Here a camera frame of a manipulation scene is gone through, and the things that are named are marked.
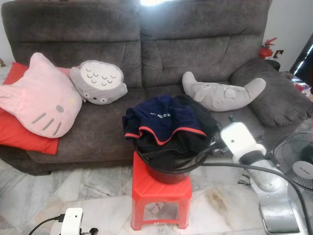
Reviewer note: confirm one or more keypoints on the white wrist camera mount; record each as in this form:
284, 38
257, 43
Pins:
72, 220
237, 139

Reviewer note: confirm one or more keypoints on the black fan grey base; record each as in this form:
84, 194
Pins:
298, 169

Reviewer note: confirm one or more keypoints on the red plastic stool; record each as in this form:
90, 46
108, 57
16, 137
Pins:
161, 193

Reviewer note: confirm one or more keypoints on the grey owl face pillow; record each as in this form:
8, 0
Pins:
98, 81

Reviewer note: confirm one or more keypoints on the red fire extinguisher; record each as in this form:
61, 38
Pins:
266, 50

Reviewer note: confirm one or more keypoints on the grey long plush pillow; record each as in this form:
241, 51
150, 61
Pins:
220, 95

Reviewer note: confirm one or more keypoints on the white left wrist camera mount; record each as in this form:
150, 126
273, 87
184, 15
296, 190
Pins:
72, 220

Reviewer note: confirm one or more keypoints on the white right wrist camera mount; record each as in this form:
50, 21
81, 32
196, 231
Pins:
237, 139

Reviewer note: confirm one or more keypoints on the pink cat face pillow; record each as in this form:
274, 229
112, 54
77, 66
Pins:
39, 98

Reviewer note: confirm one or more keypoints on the black bucket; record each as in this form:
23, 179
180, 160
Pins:
168, 177

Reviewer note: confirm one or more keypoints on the dark grey sofa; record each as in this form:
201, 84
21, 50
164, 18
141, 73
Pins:
195, 49

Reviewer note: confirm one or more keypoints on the red cushion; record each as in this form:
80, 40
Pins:
19, 137

